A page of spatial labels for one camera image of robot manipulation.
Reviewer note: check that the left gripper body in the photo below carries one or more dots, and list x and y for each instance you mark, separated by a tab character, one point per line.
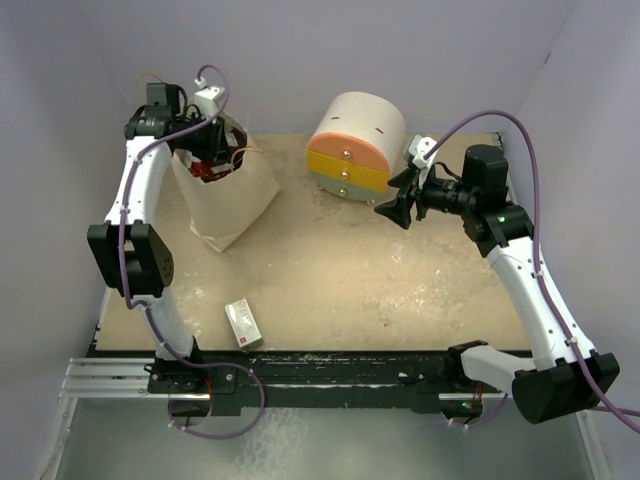
202	141

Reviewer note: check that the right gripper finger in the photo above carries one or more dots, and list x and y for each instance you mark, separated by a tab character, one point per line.
398	210
406	178

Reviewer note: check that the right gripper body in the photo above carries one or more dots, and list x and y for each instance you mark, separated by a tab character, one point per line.
444	195

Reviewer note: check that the red chips bag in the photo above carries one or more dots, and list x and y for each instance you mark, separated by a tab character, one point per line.
209	172

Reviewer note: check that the white paper bag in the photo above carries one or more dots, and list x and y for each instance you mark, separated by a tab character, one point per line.
219	211

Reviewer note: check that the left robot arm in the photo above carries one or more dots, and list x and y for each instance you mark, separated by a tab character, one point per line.
130	254

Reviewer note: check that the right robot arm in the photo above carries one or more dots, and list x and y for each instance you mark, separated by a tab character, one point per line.
564	367

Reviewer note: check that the pastel mini drawer cabinet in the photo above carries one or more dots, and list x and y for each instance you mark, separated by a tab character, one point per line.
353	152

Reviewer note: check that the small white box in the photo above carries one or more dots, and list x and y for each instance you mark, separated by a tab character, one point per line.
243	324

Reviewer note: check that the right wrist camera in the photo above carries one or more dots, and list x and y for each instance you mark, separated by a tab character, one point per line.
420	155

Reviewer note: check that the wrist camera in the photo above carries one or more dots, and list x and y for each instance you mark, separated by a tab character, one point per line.
420	155
208	98

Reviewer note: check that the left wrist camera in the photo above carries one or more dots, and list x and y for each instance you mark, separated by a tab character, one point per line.
208	98

